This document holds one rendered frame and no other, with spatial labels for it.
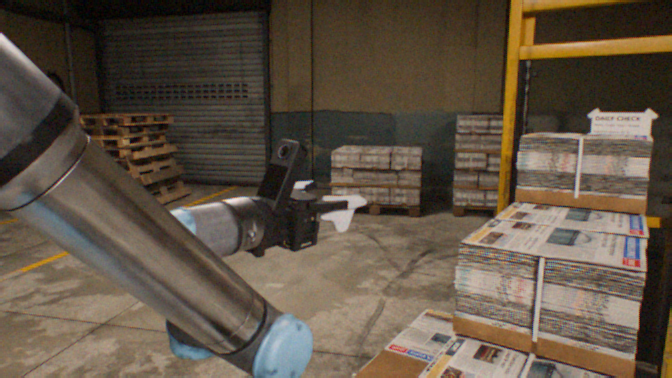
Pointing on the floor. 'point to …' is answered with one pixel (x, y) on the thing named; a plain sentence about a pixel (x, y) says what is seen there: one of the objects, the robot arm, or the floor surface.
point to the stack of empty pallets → (119, 145)
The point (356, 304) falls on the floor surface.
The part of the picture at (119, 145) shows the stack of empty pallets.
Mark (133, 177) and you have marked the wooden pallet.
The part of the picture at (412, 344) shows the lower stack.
